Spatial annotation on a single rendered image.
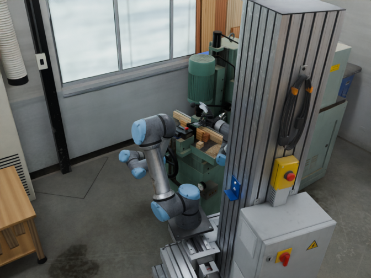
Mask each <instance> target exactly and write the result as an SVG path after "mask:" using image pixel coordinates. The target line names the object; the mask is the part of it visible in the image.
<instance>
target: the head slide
mask: <svg viewBox="0 0 371 278"><path fill-rule="evenodd" d="M216 63H217V58H215V73H214V87H213V101H212V102H211V103H210V104H209V105H222V95H223V88H224V77H225V67H223V66H219V65H217V64H216ZM208 107H209V106H208ZM209 108H210V109H211V111H212V113H213V115H214V118H216V117H217V116H219V115H220V113H221V107H209Z"/></svg>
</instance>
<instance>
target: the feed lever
mask: <svg viewBox="0 0 371 278"><path fill-rule="evenodd" d="M205 105H206V106H209V107H222V108H223V109H224V110H226V111H231V106H232V103H229V102H227V101H226V102H224V103H223V105H207V104H205ZM190 106H191V107H192V108H194V107H195V106H200V104H196V103H194V102H192V103H191V104H190Z"/></svg>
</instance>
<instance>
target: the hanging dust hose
mask: <svg viewBox="0 0 371 278"><path fill-rule="evenodd" d="M6 1H7V0H0V58H1V61H2V65H3V68H4V71H5V74H6V77H7V80H8V84H9V85H13V86H18V85H23V84H26V83H28V82H29V80H28V75H27V71H26V69H25V65H24V61H23V59H22V54H21V52H20V48H19V44H18V40H17V37H16V34H15V31H14V26H13V24H12V23H13V22H12V20H11V17H10V16H11V15H10V12H9V8H8V5H7V4H8V3H7V2H6Z"/></svg>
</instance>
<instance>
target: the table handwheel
mask: <svg viewBox="0 0 371 278"><path fill-rule="evenodd" d="M167 150H168V151H169V153H170V154H168V155H165V159H166V163H168V164H170V165H172V166H174V173H173V174H171V175H169V174H167V176H168V178H169V179H172V178H174V177H176V176H177V174H178V170H179V166H178V161H177V157H176V156H177V154H176V155H175V153H174V152H173V150H172V149H171V147H170V146H168V147H167ZM170 159H173V161H174V164H173V163H171V162H170V161H169V160H170Z"/></svg>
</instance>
